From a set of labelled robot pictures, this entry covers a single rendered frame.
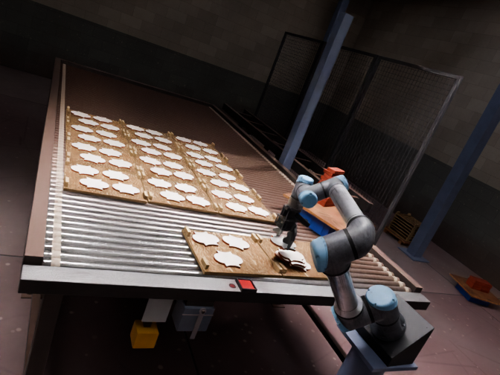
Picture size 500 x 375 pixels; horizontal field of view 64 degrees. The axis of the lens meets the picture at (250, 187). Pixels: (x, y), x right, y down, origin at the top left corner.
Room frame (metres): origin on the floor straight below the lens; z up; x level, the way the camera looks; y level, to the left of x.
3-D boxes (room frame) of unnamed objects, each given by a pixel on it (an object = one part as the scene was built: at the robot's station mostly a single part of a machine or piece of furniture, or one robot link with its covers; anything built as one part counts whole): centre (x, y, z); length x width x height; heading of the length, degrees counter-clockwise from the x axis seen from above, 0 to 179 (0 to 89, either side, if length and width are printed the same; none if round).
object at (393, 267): (3.93, -0.12, 0.90); 4.04 x 0.06 x 0.10; 30
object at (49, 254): (1.75, -0.23, 0.90); 1.95 x 0.05 x 0.05; 120
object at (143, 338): (1.35, 0.18, 0.74); 0.09 x 0.08 x 0.24; 120
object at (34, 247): (2.92, 1.62, 0.90); 4.04 x 0.06 x 0.10; 30
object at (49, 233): (1.88, -0.15, 0.90); 1.95 x 0.05 x 0.05; 120
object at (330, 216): (2.70, -0.58, 1.03); 0.50 x 0.50 x 0.02; 53
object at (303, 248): (1.99, -0.38, 0.93); 0.41 x 0.35 x 0.02; 123
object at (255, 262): (1.77, -0.03, 0.93); 0.41 x 0.35 x 0.02; 123
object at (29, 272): (1.64, -0.29, 0.88); 2.08 x 0.09 x 0.06; 120
